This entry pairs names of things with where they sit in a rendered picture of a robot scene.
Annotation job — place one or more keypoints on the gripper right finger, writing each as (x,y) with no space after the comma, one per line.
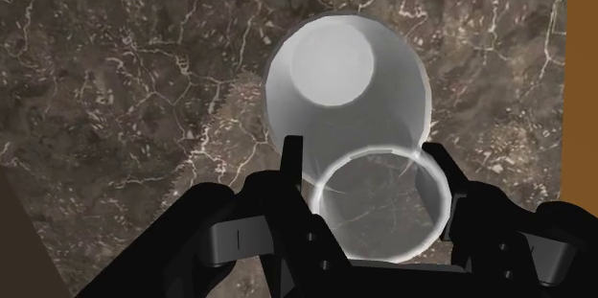
(504,231)

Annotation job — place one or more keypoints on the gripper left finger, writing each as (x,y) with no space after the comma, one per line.
(261,222)

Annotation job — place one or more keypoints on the clear glass cup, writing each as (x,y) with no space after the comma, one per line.
(381,203)

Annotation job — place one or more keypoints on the white cup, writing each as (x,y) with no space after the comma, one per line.
(336,82)

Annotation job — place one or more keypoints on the orange cabinet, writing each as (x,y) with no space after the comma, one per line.
(579,91)

